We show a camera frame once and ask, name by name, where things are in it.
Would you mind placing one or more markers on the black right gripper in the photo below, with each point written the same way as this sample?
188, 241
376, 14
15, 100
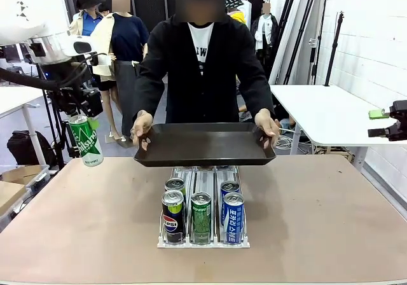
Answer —
401, 119

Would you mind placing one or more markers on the person in black cardigan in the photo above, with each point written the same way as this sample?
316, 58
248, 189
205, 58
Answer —
181, 75

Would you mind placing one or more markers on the mannequin in blue shirt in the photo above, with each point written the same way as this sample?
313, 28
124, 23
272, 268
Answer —
90, 24

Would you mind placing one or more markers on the clear plastic storage bin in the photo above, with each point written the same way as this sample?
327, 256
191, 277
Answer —
16, 210
41, 181

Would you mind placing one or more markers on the person's right forearm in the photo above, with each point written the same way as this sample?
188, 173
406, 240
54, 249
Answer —
149, 87

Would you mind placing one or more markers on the blue Pocari Sweat can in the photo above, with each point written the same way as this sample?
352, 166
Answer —
229, 187
233, 224

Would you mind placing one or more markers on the black light stand pole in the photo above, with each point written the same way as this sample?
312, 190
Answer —
334, 49

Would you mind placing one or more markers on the large white side table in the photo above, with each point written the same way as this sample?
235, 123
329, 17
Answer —
334, 116

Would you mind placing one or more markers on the green Chilsung cider can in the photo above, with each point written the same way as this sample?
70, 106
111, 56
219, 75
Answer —
201, 224
87, 145

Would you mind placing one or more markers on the small white side table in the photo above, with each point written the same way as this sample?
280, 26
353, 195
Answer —
16, 99

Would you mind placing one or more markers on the person's right hand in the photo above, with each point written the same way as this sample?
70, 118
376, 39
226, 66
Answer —
143, 124

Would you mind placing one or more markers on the patterned black bucket hat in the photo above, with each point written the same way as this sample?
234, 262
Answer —
232, 0

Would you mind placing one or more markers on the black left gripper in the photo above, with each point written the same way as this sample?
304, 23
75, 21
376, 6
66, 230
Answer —
71, 91

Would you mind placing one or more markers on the open cardboard box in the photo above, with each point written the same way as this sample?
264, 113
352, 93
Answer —
22, 174

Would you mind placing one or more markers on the black Pepsi can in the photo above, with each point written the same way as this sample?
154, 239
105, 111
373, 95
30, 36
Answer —
175, 184
173, 224

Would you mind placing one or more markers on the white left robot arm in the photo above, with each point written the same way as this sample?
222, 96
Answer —
19, 27

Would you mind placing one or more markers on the leaning black stand pole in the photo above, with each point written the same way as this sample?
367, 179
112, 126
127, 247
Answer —
286, 11
303, 27

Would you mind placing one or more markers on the person's left hand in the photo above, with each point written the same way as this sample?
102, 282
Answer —
267, 124

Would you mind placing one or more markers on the dark computer monitor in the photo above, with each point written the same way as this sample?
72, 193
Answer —
12, 54

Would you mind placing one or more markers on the mannequin in navy top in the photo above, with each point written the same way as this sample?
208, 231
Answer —
127, 33

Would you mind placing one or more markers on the clear acrylic can rack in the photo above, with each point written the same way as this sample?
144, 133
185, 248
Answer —
203, 178

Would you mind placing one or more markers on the flat brown cardboard sheet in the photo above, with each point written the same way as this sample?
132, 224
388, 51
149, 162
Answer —
9, 194

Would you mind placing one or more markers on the mannequin in yellow hoodie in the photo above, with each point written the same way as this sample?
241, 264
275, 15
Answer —
239, 17

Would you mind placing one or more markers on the dark brown serving tray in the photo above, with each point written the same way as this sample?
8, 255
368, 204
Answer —
203, 145

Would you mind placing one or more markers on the dark clothed figure on floor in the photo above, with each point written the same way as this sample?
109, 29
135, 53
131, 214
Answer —
283, 113

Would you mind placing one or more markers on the black backpack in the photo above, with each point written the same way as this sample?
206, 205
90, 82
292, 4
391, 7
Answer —
22, 148

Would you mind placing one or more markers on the person's left forearm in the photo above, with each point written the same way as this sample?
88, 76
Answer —
257, 91

